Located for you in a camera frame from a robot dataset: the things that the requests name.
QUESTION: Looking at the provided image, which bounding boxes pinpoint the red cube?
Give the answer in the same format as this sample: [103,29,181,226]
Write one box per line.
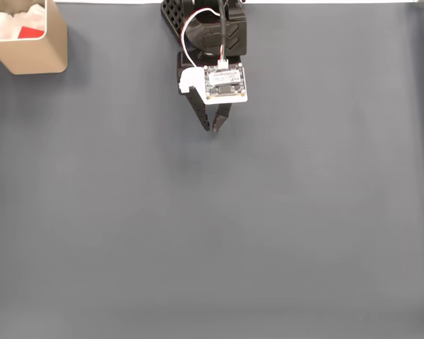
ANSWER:
[17,25,45,38]

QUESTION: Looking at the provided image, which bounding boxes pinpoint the beige open box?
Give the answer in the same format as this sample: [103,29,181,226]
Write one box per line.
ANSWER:
[0,0,69,76]

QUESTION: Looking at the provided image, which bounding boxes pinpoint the grey table mat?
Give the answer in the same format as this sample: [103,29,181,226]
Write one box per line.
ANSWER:
[0,2,424,339]

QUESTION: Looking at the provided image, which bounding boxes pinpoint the white foam padding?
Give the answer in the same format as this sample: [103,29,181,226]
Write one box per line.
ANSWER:
[0,2,47,40]

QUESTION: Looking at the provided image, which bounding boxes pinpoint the camera board on white mount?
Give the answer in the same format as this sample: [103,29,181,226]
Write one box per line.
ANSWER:
[177,62,249,106]

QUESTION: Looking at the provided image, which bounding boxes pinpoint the black camera cable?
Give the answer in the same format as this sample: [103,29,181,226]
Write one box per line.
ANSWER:
[218,0,231,61]

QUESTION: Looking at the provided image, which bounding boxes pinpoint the white red servo cable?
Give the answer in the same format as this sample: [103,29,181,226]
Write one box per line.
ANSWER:
[180,8,223,69]

